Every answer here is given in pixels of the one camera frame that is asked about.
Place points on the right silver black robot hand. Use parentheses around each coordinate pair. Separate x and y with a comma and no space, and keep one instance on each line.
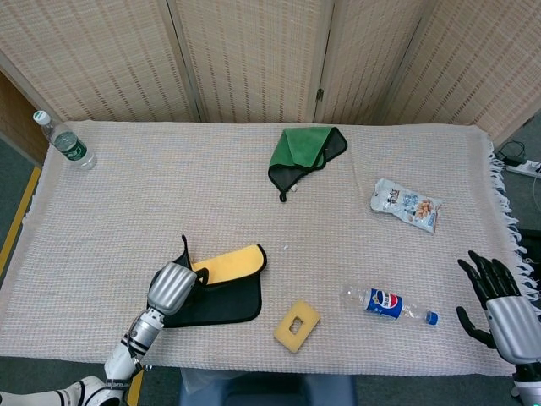
(511,325)

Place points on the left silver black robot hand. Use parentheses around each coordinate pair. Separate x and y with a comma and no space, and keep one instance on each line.
(171,287)

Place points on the dark grey yellow-backed cloth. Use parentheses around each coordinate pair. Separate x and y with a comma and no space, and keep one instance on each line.
(228,304)

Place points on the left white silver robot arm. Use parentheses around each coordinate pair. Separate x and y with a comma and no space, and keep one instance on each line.
(127,355)

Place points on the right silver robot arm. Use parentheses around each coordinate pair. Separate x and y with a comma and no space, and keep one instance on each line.
(528,385)

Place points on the green cloth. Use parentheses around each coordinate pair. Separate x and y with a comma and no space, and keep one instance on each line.
(304,148)

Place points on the pink woven tablecloth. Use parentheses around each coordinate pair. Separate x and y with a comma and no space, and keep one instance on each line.
(169,190)

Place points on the yellow sponge with hole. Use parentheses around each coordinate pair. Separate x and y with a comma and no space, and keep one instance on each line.
(285,332)

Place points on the blue label empty plastic bottle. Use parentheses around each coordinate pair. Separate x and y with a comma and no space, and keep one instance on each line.
(382,302)

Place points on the blue grey robot torso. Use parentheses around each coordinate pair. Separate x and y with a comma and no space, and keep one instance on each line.
(266,389)

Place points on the white power strip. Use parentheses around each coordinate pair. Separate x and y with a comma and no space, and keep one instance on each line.
(524,168)

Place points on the white snack bag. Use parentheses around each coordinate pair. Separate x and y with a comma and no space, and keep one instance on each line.
(406,203)

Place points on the green label water bottle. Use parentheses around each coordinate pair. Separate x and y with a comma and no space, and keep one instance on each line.
(69,146)

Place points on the brown wooden cabinet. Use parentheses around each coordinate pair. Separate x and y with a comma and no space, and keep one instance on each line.
(17,122)

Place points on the beige woven folding screen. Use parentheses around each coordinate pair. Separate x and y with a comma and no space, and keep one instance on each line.
(253,59)

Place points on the metal screen hinge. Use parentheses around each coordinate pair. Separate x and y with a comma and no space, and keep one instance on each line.
(320,94)

